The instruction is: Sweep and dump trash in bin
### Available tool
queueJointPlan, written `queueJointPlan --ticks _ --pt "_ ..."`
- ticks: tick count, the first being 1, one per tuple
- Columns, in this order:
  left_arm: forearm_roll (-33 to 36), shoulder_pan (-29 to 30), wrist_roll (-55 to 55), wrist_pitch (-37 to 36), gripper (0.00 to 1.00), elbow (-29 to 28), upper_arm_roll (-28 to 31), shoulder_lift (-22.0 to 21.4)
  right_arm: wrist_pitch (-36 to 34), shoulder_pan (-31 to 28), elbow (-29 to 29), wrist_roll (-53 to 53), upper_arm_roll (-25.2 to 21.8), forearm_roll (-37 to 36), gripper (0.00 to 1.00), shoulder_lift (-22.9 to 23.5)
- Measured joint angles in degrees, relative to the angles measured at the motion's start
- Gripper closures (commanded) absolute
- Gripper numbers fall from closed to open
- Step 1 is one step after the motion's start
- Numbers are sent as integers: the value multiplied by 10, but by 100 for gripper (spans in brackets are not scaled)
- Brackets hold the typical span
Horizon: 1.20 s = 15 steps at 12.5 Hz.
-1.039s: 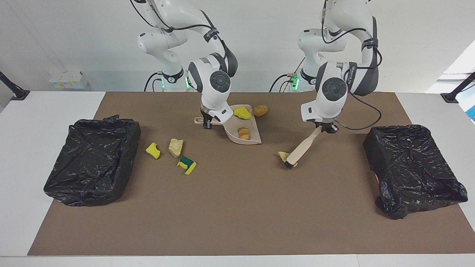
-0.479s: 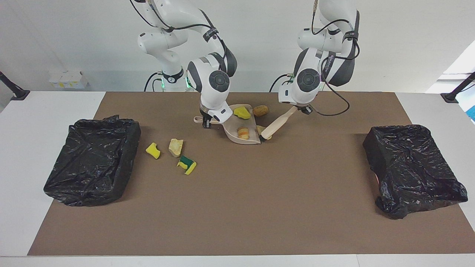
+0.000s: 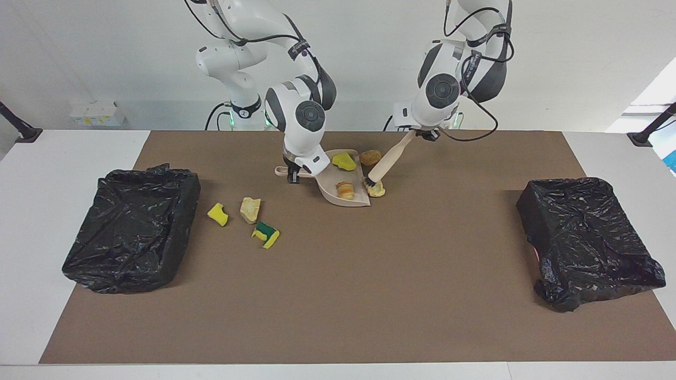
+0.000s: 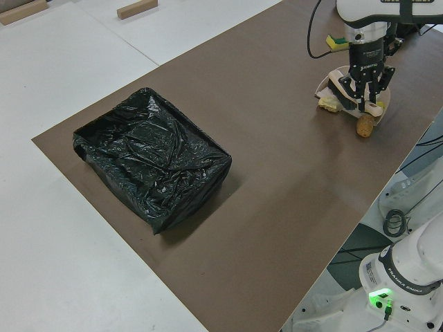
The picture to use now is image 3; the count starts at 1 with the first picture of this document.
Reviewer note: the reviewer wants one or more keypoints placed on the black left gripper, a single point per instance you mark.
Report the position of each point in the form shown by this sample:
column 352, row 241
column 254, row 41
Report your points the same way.
column 428, row 133

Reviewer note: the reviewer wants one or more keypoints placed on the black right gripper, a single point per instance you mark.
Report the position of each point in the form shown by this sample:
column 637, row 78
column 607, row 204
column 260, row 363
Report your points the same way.
column 291, row 162

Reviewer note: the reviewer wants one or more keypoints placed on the beige plastic dustpan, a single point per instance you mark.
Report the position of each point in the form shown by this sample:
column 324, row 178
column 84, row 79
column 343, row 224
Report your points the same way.
column 326, row 179

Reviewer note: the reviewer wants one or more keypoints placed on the beige hand brush black bristles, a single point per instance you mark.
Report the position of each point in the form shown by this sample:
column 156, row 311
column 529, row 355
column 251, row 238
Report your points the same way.
column 391, row 158

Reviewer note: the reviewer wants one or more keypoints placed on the yellow sponge chunk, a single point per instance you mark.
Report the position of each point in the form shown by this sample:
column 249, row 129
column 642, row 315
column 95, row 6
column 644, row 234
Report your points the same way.
column 344, row 162

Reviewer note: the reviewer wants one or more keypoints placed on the striped toy croissant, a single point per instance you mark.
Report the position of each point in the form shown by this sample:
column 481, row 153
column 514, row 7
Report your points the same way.
column 346, row 190

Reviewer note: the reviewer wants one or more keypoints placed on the brown oval bread roll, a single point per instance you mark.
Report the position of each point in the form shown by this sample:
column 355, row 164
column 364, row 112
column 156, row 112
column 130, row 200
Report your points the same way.
column 371, row 157

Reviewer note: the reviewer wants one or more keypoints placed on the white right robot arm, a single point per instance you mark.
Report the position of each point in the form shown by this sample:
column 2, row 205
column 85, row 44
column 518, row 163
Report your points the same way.
column 301, row 113

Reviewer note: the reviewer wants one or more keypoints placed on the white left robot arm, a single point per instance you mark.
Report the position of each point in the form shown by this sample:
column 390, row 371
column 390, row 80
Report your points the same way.
column 449, row 89

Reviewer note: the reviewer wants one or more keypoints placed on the bin lined with black bag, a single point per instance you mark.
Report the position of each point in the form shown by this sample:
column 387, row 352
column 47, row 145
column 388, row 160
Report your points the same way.
column 581, row 237
column 132, row 227

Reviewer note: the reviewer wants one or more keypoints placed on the pale stone-like bread chunk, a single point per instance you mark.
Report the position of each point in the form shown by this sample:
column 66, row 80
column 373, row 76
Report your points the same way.
column 250, row 209

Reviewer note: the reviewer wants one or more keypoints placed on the yellow and green sponge piece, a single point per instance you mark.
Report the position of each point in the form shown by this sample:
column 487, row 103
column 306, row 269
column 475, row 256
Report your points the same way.
column 265, row 235

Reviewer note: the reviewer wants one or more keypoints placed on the small yellow sponge piece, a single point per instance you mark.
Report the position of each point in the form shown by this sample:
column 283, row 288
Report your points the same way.
column 218, row 214

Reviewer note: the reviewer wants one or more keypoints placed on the brown table mat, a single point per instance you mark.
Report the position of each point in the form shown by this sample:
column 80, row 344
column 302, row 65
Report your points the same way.
column 343, row 316

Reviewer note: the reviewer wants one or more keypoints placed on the white electrical outlet box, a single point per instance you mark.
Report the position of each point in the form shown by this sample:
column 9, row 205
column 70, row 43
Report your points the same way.
column 97, row 113

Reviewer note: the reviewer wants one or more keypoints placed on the blue object at table edge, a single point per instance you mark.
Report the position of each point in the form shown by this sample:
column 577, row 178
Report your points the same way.
column 672, row 161

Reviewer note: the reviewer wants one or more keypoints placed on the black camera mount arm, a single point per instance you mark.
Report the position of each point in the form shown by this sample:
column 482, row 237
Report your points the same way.
column 652, row 126
column 18, row 126

